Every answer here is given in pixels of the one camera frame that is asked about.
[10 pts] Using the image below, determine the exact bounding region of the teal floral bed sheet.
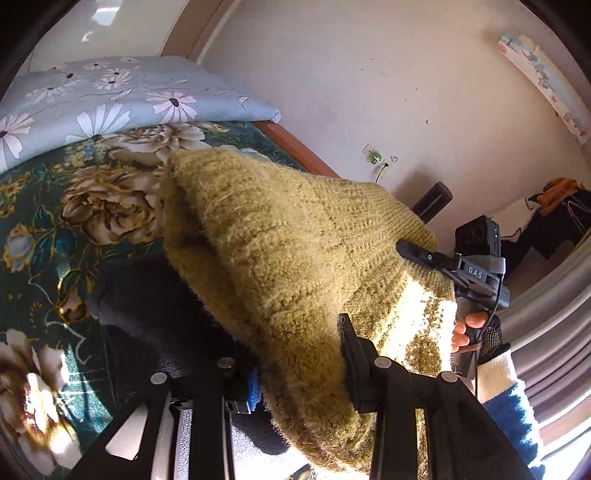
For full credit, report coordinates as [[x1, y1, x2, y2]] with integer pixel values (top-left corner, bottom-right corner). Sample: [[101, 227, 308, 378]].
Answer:
[[1, 122, 297, 479]]

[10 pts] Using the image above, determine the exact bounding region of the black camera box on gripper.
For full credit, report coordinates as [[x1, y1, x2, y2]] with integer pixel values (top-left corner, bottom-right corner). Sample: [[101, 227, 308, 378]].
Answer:
[[455, 215, 502, 257]]

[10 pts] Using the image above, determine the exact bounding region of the wall socket with green plug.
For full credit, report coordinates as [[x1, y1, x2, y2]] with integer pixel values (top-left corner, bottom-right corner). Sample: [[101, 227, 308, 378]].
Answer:
[[362, 143, 399, 184]]

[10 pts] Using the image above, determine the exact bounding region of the white blue knit sleeve forearm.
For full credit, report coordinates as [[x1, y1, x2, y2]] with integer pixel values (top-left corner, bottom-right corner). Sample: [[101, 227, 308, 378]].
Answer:
[[477, 344, 546, 479]]

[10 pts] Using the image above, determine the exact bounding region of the wooden bed frame edge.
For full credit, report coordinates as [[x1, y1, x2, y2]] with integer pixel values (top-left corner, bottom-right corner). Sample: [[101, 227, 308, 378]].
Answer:
[[253, 121, 339, 178]]

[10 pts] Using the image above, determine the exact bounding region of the light blue floral quilt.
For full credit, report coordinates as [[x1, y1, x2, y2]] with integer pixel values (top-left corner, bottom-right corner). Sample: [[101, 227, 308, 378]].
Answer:
[[1, 56, 280, 171]]

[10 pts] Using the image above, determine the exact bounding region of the mustard yellow knit vest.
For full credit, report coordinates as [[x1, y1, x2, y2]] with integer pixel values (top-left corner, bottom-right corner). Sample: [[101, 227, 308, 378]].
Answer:
[[160, 148, 457, 478]]

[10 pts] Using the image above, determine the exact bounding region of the dark clothes pile with orange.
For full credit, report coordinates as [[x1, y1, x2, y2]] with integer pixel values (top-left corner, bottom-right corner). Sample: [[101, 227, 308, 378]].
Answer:
[[501, 178, 590, 270]]

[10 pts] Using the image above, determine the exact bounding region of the colourful wall hanging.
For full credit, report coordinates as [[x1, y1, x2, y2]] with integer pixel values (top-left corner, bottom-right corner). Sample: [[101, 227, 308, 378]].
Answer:
[[498, 34, 590, 145]]

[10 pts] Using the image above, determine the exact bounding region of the gloved right hand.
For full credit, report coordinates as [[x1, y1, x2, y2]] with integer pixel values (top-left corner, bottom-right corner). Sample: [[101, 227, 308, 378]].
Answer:
[[452, 312, 510, 378]]

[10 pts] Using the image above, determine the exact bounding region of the black fuzzy garment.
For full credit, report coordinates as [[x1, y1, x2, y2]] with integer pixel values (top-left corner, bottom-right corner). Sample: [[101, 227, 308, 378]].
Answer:
[[87, 255, 256, 406]]

